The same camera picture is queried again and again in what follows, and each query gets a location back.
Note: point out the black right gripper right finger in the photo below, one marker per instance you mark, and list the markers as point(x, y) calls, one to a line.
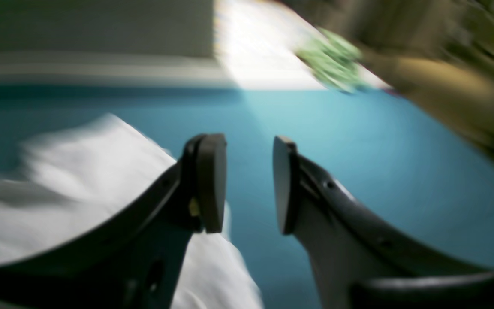
point(358, 260)

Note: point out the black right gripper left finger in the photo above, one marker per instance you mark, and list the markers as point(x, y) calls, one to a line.
point(134, 259)

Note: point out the white T-shirt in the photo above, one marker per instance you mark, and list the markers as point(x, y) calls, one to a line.
point(73, 180)

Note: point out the teal table cloth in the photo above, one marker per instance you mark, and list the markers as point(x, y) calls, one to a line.
point(399, 162)

